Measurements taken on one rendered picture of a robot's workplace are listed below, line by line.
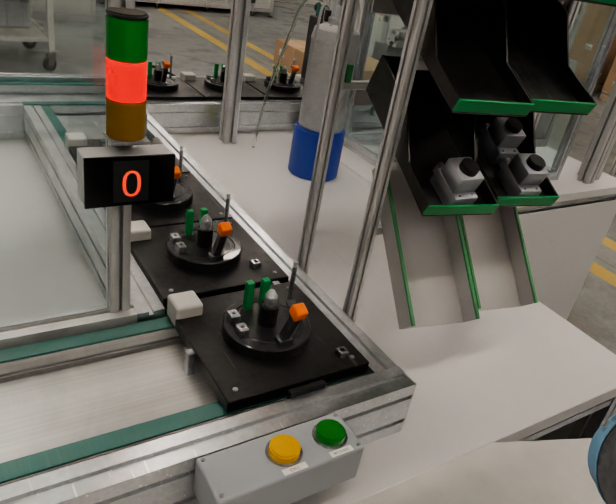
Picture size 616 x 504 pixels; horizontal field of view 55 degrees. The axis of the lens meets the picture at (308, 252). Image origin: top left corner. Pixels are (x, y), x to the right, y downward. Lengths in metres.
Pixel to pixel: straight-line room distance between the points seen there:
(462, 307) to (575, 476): 0.31
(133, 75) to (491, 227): 0.71
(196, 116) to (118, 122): 1.26
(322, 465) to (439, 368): 0.43
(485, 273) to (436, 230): 0.13
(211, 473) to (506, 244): 0.70
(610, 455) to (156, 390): 0.59
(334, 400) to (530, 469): 0.35
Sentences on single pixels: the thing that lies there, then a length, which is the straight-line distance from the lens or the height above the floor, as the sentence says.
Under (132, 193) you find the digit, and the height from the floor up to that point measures 1.19.
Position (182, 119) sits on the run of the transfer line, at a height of 0.91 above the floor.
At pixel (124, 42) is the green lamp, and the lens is 0.78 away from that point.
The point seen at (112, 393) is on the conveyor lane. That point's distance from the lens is 0.92.
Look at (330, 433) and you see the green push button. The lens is 0.81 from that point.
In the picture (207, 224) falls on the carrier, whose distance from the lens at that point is 1.10.
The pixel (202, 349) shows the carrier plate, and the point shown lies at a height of 0.97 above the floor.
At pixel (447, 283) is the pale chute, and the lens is 1.06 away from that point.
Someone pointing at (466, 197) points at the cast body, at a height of 1.22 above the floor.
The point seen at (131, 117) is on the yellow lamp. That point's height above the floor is 1.29.
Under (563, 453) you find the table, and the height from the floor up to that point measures 0.86.
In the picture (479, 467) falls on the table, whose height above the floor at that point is 0.86.
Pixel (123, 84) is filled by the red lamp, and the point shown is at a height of 1.33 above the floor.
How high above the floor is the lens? 1.55
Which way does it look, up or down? 29 degrees down
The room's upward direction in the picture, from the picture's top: 11 degrees clockwise
